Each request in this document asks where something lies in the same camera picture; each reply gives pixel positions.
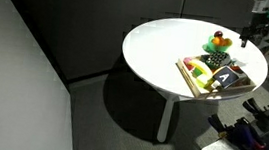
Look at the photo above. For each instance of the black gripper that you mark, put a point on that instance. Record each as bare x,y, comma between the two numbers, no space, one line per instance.
257,29

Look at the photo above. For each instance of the dark red apple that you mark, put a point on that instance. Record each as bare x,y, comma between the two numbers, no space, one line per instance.
218,34

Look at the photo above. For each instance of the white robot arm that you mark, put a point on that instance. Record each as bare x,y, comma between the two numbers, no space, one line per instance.
260,6

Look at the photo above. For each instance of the yellow toy fruit in bowl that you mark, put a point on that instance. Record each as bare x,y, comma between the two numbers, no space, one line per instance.
227,42

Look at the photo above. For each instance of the green bowl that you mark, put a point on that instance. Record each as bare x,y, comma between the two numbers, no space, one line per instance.
210,47

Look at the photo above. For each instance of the orange toy fruit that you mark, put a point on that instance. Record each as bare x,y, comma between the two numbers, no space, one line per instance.
216,41

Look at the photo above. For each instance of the black white patterned cube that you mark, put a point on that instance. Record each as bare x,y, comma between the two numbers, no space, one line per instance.
218,59

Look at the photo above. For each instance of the wooden toy tray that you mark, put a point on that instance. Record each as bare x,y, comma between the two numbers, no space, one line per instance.
200,84

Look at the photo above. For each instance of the yellow toy banana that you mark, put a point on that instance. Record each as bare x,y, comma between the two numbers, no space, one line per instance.
201,66

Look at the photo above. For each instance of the pink toy block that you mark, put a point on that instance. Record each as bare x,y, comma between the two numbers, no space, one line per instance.
186,62

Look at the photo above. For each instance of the white round table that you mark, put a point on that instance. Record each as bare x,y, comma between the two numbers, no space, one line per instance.
152,49

